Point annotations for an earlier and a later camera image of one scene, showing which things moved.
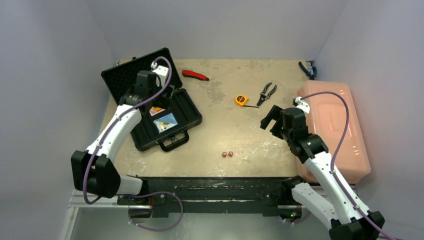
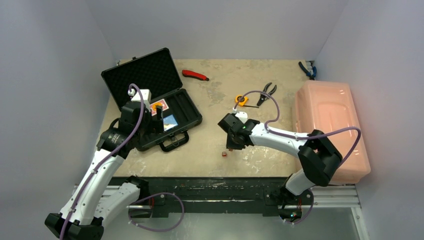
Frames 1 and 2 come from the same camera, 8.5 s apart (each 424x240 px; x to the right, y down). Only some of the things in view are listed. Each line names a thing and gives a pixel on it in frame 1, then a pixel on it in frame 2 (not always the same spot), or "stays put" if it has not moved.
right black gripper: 276,122 to 230,133
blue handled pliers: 311,76 stays put
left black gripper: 164,101 to 151,129
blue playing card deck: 165,123 stays put
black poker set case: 168,127 stays put
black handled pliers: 263,97 stays put
